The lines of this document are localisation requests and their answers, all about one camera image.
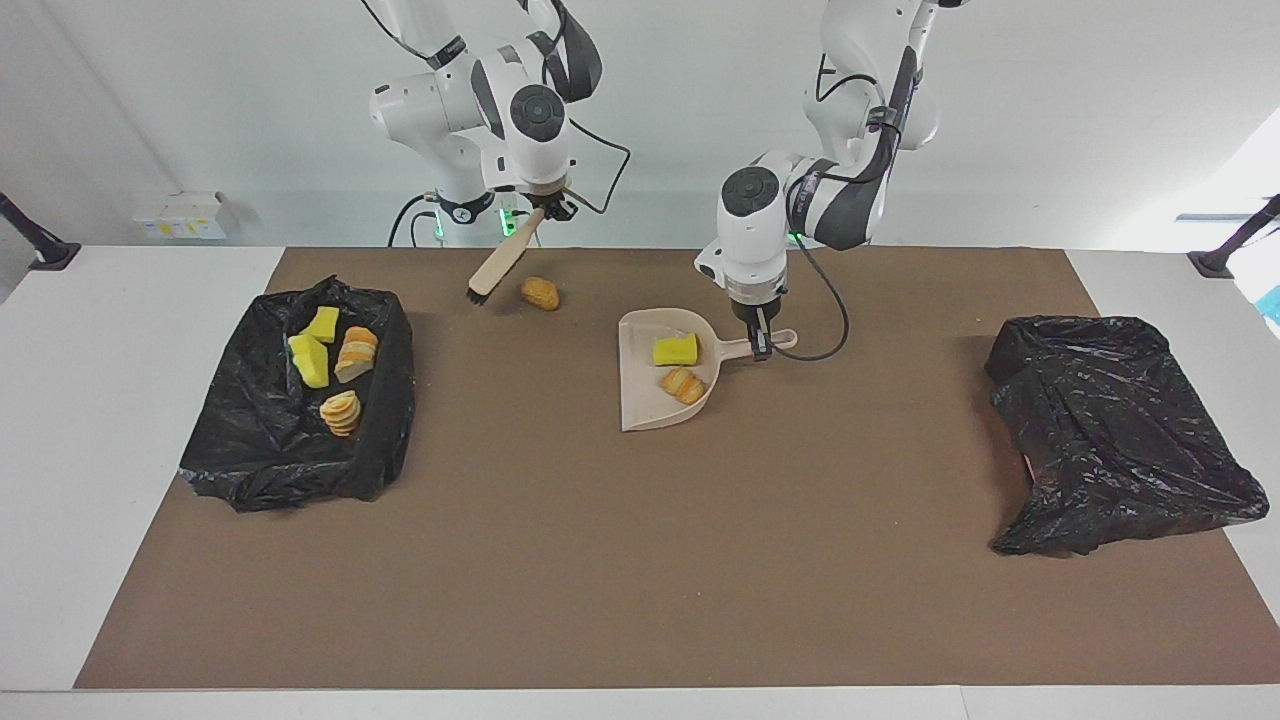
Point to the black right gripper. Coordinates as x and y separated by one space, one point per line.
547 192

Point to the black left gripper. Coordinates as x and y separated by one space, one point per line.
758 310

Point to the beige hand brush black bristles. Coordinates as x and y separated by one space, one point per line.
505 260

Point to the brown peanut shaped bread toy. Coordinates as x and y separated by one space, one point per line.
540 293

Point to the notched yellow sponge piece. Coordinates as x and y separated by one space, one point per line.
676 350

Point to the small striped croissant toy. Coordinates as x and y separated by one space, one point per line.
683 385

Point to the beige plastic dustpan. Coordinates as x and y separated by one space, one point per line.
640 380

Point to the torn croissant bread piece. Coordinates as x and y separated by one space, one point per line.
340 411
355 354

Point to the flared yellow sponge piece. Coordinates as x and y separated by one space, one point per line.
322 324

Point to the rounded yellow sponge piece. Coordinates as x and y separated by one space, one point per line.
309 360

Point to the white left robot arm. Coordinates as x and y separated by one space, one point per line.
750 240

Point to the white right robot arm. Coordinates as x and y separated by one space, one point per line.
440 110

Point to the crumpled closed black trash bag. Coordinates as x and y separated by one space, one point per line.
1120 440

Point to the open black bag trash bin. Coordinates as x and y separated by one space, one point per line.
260 450

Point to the brown table mat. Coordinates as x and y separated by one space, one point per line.
640 600

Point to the black stand foot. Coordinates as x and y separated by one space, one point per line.
50 252
1215 262

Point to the teal object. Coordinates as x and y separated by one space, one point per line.
1273 303

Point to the white wall socket box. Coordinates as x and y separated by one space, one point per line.
180 215

